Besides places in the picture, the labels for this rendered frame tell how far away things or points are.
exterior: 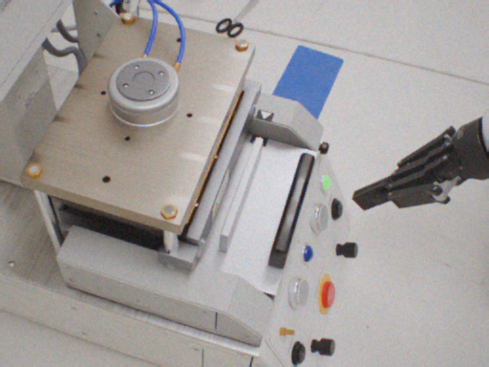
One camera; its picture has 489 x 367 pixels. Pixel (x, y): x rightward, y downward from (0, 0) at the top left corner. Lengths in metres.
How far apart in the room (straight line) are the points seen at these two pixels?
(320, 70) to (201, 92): 0.59
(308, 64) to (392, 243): 0.42
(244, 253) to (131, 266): 0.14
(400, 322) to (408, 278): 0.08
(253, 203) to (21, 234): 0.30
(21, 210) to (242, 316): 0.34
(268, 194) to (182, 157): 0.18
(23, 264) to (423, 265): 0.62
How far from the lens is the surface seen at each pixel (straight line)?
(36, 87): 0.82
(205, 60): 0.77
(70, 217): 0.79
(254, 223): 0.80
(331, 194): 0.97
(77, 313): 0.86
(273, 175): 0.84
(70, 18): 1.33
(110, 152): 0.68
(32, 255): 0.84
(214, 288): 0.72
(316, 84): 1.26
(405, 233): 1.10
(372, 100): 1.26
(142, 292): 0.73
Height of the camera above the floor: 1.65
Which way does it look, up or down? 55 degrees down
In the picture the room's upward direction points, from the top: 6 degrees clockwise
